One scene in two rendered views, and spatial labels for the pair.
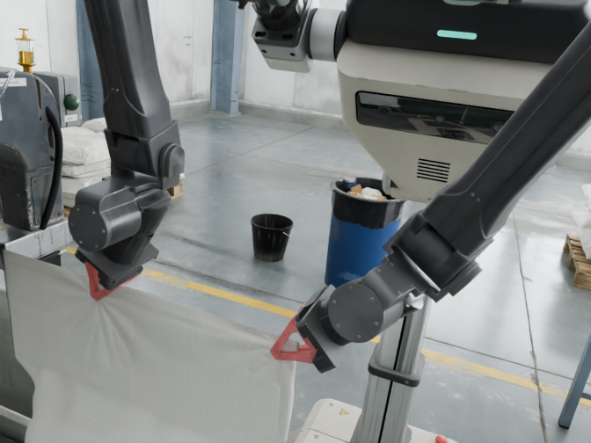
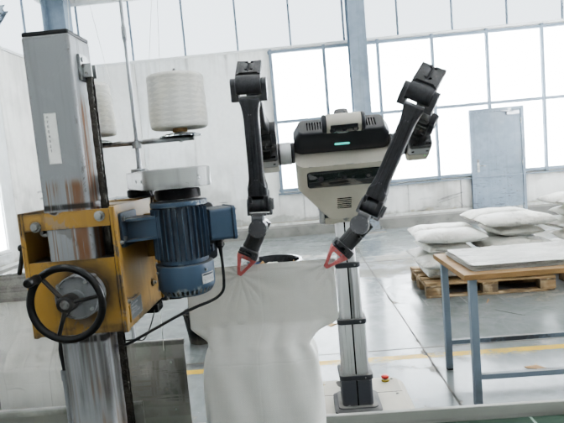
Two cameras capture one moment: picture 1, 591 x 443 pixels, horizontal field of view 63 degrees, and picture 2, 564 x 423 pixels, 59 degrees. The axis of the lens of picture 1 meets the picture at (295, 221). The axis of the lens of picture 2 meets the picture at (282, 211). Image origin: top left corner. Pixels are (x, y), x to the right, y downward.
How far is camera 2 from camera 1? 1.16 m
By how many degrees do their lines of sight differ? 22
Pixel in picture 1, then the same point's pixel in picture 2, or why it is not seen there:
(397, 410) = (359, 342)
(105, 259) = (250, 249)
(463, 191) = (376, 183)
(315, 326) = (342, 242)
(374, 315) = (364, 222)
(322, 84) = not seen: hidden behind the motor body
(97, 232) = (261, 229)
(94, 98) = not seen: outside the picture
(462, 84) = (350, 161)
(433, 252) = (372, 205)
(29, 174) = not seen: hidden behind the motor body
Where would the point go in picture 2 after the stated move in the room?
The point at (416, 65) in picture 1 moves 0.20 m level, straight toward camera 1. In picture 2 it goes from (329, 158) to (340, 157)
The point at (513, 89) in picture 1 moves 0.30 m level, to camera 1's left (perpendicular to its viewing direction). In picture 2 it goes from (369, 159) to (296, 165)
